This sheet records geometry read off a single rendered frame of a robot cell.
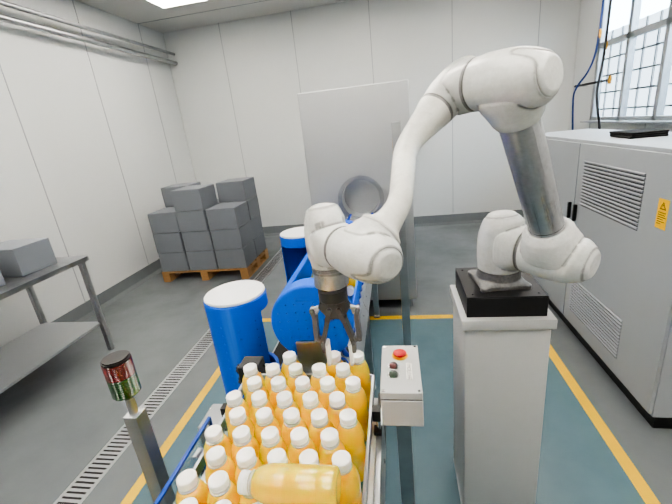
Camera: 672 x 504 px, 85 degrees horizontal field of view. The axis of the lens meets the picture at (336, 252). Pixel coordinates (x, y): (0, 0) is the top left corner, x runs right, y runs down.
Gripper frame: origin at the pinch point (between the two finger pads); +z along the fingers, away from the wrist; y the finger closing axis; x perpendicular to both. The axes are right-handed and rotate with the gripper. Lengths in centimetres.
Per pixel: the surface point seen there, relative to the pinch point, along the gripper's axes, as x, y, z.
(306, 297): -21.8, 13.4, -6.6
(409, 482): 4.7, -16.7, 40.7
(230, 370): -48, 62, 42
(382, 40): -531, -10, -170
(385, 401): 12.6, -12.2, 4.9
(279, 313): -21.4, 23.4, -1.2
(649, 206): -119, -143, -4
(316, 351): -16.8, 11.3, 10.7
